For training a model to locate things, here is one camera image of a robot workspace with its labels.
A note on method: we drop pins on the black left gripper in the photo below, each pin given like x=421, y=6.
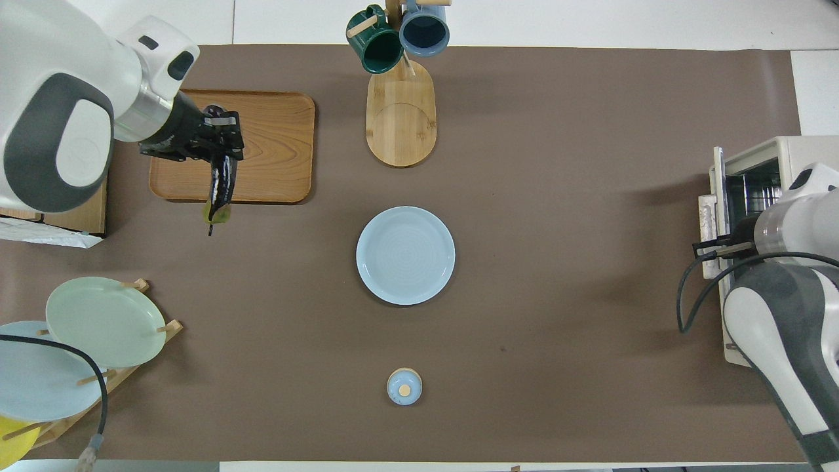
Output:
x=177, y=131

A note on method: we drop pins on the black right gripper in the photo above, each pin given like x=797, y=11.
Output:
x=744, y=236

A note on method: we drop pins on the dark purple eggplant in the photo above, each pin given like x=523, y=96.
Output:
x=221, y=187

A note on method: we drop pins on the glass oven door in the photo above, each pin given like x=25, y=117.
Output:
x=721, y=190

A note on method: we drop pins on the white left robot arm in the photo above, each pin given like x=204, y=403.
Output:
x=59, y=98

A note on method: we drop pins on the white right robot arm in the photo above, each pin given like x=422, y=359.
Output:
x=780, y=328

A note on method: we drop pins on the beige toaster oven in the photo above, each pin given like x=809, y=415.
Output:
x=806, y=151

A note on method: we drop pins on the wooden serving tray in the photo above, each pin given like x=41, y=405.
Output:
x=275, y=151

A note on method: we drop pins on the wooden shelf unit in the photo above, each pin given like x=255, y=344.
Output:
x=85, y=216

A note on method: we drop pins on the brown table mat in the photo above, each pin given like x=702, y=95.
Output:
x=557, y=196

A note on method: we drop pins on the wooden mug tree stand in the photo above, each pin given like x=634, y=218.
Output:
x=401, y=124

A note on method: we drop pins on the dark green mug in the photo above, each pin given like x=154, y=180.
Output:
x=377, y=46

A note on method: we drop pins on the pale green plate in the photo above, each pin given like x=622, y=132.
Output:
x=105, y=321

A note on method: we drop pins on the blue mug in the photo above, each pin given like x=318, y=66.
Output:
x=425, y=29

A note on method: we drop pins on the wooden plate rack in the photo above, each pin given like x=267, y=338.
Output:
x=141, y=357

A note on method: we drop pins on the large light blue plate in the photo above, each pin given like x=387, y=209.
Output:
x=36, y=393

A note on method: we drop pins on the yellow plate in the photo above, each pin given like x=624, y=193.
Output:
x=14, y=446

